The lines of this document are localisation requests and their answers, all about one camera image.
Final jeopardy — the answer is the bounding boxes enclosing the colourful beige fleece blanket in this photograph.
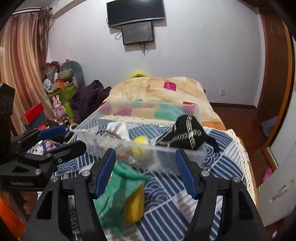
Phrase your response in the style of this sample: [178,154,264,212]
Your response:
[105,77,226,131]

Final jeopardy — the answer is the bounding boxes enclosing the black gold chain bag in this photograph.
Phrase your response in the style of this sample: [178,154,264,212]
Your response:
[156,115,220,153]

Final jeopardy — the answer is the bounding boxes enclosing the red box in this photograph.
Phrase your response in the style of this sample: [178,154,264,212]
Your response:
[20,103,44,125]

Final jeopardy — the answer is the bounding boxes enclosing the person's left hand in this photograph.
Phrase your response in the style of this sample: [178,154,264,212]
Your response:
[14,191,38,215]

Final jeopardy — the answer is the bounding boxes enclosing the brown wooden door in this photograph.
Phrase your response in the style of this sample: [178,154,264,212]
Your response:
[258,1,295,148]

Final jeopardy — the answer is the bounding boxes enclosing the pink striped curtain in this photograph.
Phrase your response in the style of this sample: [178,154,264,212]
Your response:
[1,6,53,137]

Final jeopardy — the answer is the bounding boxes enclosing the green knitted sock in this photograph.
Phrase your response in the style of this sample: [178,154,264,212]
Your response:
[94,162,149,235]

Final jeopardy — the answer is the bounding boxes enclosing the yellow cylindrical soft object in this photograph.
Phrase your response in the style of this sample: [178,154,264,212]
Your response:
[125,184,144,223]

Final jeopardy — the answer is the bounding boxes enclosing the dark purple clothes pile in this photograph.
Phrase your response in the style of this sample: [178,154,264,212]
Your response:
[69,80,111,123]

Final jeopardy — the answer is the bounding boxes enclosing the grey green plush toy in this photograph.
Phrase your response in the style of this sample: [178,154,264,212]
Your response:
[58,61,86,89]

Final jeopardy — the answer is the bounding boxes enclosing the pink rabbit toy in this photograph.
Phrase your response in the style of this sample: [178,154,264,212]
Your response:
[52,95,70,128]

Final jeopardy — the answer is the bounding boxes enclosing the green cardboard box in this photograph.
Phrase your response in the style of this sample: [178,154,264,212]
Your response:
[47,83,78,119]

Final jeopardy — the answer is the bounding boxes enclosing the clear plastic storage box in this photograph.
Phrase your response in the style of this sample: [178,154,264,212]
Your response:
[73,101,200,175]

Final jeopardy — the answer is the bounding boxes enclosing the yellow plush ball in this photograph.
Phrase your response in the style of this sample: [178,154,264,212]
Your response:
[130,136,151,160]

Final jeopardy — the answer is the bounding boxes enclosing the black curved television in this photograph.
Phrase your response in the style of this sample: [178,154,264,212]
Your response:
[106,0,165,27]

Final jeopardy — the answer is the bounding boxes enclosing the small wall monitor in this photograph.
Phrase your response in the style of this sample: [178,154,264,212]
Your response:
[121,21,154,45]

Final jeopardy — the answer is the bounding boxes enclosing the blue white patterned bedspread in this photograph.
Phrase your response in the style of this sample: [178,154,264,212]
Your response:
[53,118,257,240]

